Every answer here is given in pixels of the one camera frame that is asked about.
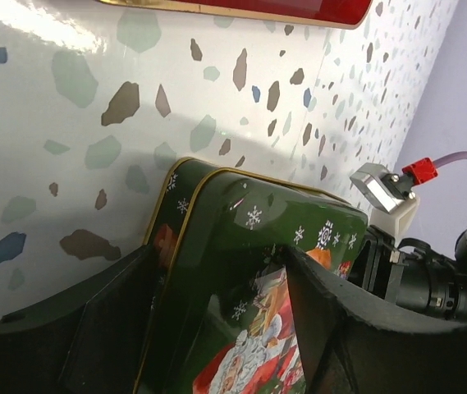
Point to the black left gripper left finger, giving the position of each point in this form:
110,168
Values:
86,339

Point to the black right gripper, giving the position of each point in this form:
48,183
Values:
410,275

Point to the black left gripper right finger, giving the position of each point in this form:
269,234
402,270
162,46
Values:
351,341

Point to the gold tin lid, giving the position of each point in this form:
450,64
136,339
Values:
227,323

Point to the green square cookie tin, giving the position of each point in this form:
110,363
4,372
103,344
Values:
173,204

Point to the red tray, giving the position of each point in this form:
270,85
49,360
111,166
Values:
344,14

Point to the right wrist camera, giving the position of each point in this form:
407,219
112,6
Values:
392,197

